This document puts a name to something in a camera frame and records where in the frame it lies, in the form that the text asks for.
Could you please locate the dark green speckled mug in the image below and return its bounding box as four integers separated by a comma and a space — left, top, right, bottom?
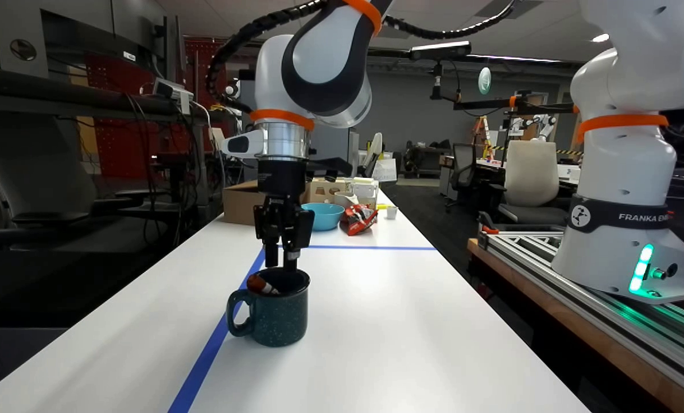
225, 265, 312, 349

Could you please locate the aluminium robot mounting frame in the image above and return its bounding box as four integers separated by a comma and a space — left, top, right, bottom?
467, 227, 684, 413

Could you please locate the white chair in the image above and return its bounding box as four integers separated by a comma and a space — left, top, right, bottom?
504, 138, 563, 208

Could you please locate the ceiling light strip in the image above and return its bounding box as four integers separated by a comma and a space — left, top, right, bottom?
410, 38, 475, 56

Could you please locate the red cabinet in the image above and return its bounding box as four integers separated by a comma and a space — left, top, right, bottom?
88, 34, 231, 186

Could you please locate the white power adapter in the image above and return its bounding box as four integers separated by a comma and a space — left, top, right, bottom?
152, 77, 197, 118

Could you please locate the white plastic cup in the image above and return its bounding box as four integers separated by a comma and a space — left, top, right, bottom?
352, 176, 381, 210

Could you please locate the grey workbench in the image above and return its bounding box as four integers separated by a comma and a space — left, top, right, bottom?
0, 64, 206, 254

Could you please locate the red snack bag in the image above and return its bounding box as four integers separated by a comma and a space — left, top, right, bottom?
337, 195, 381, 239

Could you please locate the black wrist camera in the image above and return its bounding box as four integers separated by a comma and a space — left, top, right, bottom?
306, 156, 354, 176

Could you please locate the blue bowl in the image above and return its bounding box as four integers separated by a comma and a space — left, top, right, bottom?
302, 200, 346, 234

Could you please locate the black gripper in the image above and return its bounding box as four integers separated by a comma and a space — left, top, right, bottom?
251, 156, 318, 275

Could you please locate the round green sign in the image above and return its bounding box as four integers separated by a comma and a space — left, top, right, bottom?
475, 64, 494, 95

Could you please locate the blue tape line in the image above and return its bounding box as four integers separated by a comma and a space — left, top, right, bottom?
166, 241, 438, 413

